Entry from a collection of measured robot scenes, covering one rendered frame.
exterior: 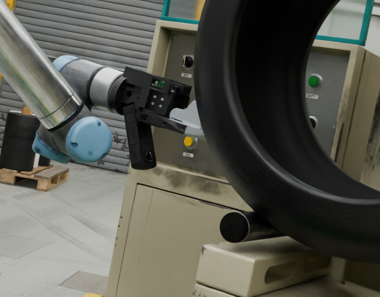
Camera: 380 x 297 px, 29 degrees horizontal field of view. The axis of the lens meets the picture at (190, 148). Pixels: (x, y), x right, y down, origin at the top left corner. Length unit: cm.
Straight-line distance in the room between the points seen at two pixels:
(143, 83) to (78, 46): 935
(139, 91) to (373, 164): 44
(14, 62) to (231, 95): 35
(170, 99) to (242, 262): 32
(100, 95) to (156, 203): 63
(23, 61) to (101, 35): 935
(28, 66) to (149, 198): 79
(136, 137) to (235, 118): 26
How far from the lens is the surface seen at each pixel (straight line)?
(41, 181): 734
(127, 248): 194
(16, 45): 118
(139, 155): 127
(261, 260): 109
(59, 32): 1071
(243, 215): 108
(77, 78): 135
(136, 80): 129
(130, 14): 1047
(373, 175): 139
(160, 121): 122
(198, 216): 183
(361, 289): 135
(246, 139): 106
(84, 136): 120
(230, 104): 107
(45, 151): 135
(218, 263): 109
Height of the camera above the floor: 106
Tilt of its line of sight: 3 degrees down
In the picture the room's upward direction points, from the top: 11 degrees clockwise
